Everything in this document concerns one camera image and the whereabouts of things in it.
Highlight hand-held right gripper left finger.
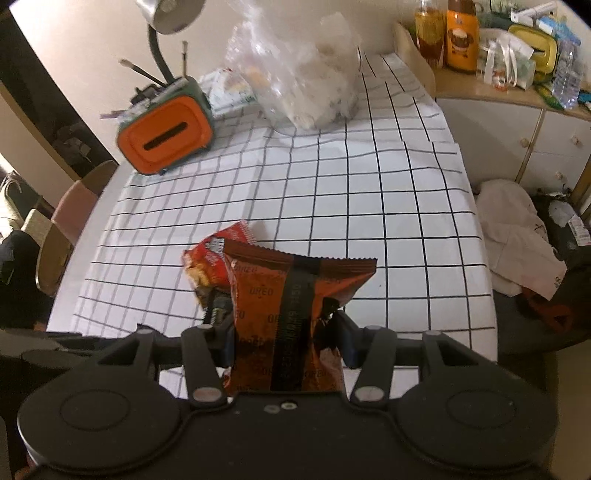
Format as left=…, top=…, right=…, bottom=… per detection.
left=95, top=318, right=237, bottom=409

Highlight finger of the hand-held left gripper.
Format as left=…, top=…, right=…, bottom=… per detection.
left=0, top=328, right=139, bottom=366

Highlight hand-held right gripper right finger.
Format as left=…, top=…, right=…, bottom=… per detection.
left=336, top=310, right=488, bottom=411

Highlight dark orange cookie packet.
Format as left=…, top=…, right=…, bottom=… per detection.
left=222, top=240, right=378, bottom=397

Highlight red peanut snack packet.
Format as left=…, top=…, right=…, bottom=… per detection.
left=182, top=220, right=257, bottom=308

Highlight pink chair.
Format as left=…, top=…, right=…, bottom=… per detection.
left=34, top=160, right=119, bottom=297

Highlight white grid tablecloth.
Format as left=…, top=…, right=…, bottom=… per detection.
left=46, top=52, right=499, bottom=402

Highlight light shoes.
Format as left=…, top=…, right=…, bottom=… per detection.
left=0, top=170, right=29, bottom=234

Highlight beige cloth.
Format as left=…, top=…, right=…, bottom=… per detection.
left=475, top=179, right=568, bottom=300

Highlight red-orange cloth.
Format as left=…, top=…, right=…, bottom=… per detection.
left=522, top=288, right=583, bottom=335

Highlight orange tissue box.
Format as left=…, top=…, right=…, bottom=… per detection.
left=115, top=78, right=214, bottom=177

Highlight white tissue pack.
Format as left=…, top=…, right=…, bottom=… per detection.
left=199, top=67, right=258, bottom=117

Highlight black bag with label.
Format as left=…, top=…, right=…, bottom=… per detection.
left=531, top=193, right=591, bottom=278

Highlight white wooden cabinet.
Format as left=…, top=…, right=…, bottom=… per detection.
left=433, top=68, right=591, bottom=197

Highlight clear plastic bag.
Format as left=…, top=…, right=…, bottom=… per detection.
left=225, top=0, right=366, bottom=136

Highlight yellow drink bottle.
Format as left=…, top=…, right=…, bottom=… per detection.
left=414, top=0, right=447, bottom=71

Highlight white plastic carrier bag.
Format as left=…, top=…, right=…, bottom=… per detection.
left=478, top=27, right=537, bottom=91

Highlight orange drink bottle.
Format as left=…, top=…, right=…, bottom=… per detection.
left=444, top=0, right=482, bottom=75

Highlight silver desk lamp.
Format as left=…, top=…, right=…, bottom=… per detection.
left=134, top=0, right=207, bottom=88

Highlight clear water bottle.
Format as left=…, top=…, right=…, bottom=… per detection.
left=550, top=36, right=581, bottom=110

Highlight yellow tissue box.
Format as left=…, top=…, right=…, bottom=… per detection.
left=507, top=24, right=560, bottom=88

